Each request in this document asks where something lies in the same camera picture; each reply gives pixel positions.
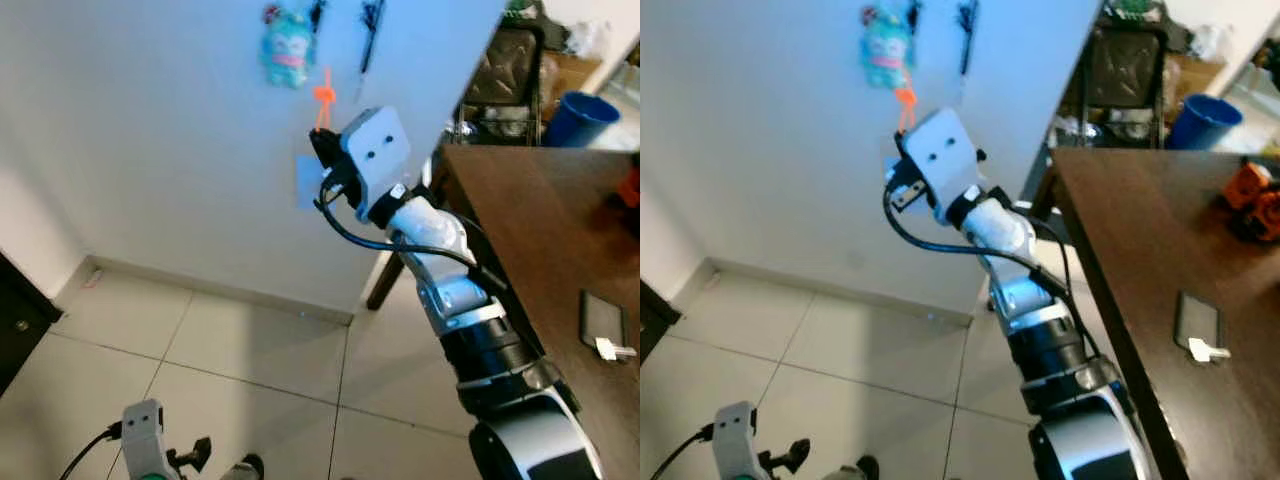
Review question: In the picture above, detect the black smartphone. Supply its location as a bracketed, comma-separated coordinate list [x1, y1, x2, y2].
[1173, 289, 1224, 351]
[579, 289, 629, 351]

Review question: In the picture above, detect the blue plastic bucket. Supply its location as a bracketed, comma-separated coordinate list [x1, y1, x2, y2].
[543, 91, 622, 150]
[1167, 94, 1247, 152]

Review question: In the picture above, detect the orange key lanyard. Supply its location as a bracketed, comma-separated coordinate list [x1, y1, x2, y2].
[312, 67, 339, 132]
[892, 68, 919, 133]

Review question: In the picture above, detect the dark brown wooden table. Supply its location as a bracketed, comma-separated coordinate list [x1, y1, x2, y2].
[366, 144, 641, 480]
[986, 147, 1280, 480]

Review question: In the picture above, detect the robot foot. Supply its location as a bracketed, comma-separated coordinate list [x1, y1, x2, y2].
[818, 454, 882, 480]
[218, 453, 267, 480]

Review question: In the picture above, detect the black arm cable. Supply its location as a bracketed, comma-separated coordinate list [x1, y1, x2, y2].
[649, 423, 717, 480]
[57, 423, 124, 480]
[316, 192, 509, 293]
[881, 188, 1073, 297]

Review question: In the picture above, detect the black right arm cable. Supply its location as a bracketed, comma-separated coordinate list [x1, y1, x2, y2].
[881, 188, 1073, 297]
[316, 192, 509, 293]

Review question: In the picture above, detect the teal plush toy keychain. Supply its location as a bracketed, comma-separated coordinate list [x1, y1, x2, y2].
[259, 4, 317, 90]
[861, 5, 914, 90]

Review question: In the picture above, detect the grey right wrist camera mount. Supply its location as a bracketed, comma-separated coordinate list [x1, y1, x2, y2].
[903, 107, 987, 224]
[339, 106, 413, 213]

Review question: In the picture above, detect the dark wooden cabinet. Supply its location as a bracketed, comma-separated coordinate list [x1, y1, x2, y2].
[0, 249, 64, 397]
[640, 279, 682, 363]

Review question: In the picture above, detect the black hanging key lanyard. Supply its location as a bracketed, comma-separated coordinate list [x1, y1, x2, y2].
[356, 0, 387, 77]
[954, 0, 981, 79]

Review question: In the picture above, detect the black framed brown chair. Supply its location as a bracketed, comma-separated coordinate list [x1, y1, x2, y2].
[1076, 18, 1169, 151]
[452, 22, 549, 147]

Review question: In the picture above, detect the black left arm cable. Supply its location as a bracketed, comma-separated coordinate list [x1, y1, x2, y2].
[649, 423, 717, 480]
[57, 423, 124, 480]

